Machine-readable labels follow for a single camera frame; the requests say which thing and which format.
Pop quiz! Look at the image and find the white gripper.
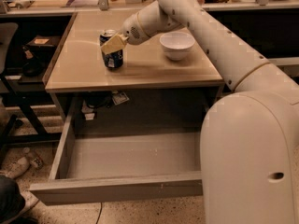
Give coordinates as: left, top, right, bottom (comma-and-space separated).
101, 12, 150, 54

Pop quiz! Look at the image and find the white sneaker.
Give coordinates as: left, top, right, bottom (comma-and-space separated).
0, 157, 30, 179

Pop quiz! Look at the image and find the clear plastic bottle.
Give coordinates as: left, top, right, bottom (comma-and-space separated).
23, 147, 44, 169

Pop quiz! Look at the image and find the white paper tag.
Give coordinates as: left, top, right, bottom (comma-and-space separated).
112, 91, 129, 105

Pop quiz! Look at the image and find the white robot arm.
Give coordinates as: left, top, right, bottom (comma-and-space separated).
101, 0, 299, 224

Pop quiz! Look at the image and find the white ceramic bowl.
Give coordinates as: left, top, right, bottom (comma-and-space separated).
160, 32, 195, 61

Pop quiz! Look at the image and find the blue pepsi can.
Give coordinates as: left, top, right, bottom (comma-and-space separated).
99, 30, 123, 69

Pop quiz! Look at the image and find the open grey top drawer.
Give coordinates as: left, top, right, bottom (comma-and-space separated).
30, 98, 202, 205

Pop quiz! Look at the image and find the black box with label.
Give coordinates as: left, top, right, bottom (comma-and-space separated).
27, 35, 61, 50

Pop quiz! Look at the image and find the dark trouser leg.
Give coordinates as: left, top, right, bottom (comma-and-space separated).
0, 175, 25, 224

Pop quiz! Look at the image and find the grey cabinet with beige top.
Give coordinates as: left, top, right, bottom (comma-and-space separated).
46, 10, 224, 119

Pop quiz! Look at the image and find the black floor cable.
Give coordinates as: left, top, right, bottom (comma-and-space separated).
95, 202, 104, 224

